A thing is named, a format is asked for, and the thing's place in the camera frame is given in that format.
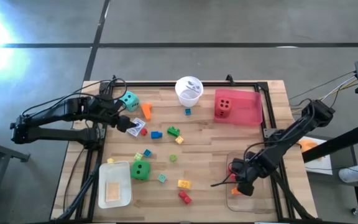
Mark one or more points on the white paper sheet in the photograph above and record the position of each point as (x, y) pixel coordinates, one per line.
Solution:
(319, 161)

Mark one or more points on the tan box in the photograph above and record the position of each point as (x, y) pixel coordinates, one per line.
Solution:
(113, 191)

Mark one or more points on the orange block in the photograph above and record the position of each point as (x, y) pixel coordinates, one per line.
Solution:
(235, 191)
(147, 111)

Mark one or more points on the green two-stud brick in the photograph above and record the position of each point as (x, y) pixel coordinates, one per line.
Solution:
(173, 131)

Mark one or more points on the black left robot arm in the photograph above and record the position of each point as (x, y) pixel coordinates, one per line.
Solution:
(51, 112)

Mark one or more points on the caster wheel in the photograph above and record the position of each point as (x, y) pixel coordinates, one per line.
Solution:
(356, 212)

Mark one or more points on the orange-yellow brick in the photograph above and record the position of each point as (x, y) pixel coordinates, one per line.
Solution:
(184, 184)

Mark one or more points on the red two-stud brick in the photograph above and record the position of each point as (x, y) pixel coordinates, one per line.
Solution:
(185, 197)
(230, 169)

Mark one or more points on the blue two-stud brick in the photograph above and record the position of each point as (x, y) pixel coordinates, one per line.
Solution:
(156, 134)

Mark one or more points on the pink plastic bin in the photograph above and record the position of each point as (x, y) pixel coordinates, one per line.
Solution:
(244, 109)

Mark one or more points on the playing card deck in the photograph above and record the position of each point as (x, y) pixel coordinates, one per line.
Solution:
(137, 128)

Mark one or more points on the person's foot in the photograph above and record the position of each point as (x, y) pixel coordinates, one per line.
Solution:
(351, 174)

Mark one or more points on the black desk bar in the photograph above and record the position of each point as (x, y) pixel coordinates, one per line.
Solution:
(337, 144)

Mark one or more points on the orange object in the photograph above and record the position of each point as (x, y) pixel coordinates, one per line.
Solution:
(308, 145)

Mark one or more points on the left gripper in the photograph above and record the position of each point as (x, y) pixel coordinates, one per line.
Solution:
(110, 109)

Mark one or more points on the grey metal side table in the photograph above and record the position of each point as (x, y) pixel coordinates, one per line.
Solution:
(3, 152)

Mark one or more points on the clear plastic bin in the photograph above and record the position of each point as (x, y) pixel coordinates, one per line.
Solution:
(259, 199)

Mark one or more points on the blue small brick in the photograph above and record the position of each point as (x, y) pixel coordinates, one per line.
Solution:
(187, 111)
(147, 152)

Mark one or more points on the light green small brick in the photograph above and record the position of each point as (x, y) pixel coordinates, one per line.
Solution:
(138, 156)

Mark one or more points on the red foam die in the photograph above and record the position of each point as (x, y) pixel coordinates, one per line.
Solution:
(223, 108)

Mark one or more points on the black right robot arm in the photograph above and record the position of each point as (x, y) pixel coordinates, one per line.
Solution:
(291, 133)

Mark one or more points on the green foam die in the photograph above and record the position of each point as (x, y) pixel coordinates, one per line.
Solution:
(140, 170)

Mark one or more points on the teal foam die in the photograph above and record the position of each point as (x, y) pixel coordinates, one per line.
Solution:
(130, 101)

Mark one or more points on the yellow small brick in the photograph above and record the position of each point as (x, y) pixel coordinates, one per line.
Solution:
(110, 160)
(179, 139)

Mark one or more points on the pale teal small brick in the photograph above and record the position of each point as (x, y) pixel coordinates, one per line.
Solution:
(162, 178)

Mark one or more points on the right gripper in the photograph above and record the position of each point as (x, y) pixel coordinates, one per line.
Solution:
(250, 166)

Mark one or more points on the white plastic cup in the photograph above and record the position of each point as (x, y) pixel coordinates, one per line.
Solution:
(189, 91)

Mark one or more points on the white plastic bin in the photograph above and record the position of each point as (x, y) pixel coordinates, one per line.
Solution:
(114, 174)

